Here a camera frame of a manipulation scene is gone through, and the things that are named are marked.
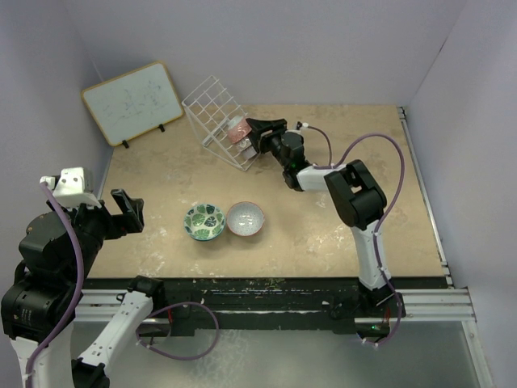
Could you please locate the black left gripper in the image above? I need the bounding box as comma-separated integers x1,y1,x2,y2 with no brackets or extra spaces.
48,187,143,282

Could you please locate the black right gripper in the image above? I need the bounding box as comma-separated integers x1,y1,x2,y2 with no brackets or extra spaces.
246,120,289,171

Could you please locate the purple striped bowl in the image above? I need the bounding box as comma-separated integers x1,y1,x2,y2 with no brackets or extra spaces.
240,145,257,162

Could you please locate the brown floral pattern bowl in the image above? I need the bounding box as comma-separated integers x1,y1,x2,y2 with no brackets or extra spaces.
227,116,251,144

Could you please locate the grey speckled bowl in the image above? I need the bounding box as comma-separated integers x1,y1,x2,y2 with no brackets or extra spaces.
226,201,265,237

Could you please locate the white mandala pattern bowl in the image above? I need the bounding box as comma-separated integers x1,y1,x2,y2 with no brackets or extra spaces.
233,137,252,153

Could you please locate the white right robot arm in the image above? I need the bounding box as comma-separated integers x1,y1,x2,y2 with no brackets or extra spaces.
246,118,395,316

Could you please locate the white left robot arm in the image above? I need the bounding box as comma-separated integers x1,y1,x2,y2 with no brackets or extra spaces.
1,188,166,387

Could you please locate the green leaf pattern bowl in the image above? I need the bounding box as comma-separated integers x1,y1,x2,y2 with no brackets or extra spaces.
183,204,226,242

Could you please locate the yellow framed whiteboard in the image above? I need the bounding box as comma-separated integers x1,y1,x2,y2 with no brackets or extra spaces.
81,61,184,147

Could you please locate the white wire dish rack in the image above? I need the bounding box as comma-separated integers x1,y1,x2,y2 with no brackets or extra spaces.
182,75,257,171

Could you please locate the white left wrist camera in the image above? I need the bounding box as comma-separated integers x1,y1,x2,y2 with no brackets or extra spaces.
40,167,102,210

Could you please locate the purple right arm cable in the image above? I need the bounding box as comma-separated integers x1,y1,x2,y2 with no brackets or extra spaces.
306,124,406,284

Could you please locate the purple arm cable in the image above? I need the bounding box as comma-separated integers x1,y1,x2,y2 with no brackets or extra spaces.
306,124,406,284
24,181,86,388

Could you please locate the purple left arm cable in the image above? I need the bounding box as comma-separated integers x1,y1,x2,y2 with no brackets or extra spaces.
24,181,86,388

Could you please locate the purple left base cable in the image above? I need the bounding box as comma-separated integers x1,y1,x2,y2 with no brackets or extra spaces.
135,302,221,361

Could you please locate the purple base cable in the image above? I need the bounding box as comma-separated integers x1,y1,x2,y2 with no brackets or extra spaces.
135,302,221,361
357,278,405,351

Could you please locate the aluminium side rail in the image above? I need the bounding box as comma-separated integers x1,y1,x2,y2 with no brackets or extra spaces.
396,105,456,288

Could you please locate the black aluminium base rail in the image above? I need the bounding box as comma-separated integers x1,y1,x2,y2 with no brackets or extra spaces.
100,276,409,336

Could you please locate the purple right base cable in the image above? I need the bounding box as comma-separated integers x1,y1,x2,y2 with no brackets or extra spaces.
357,278,405,351

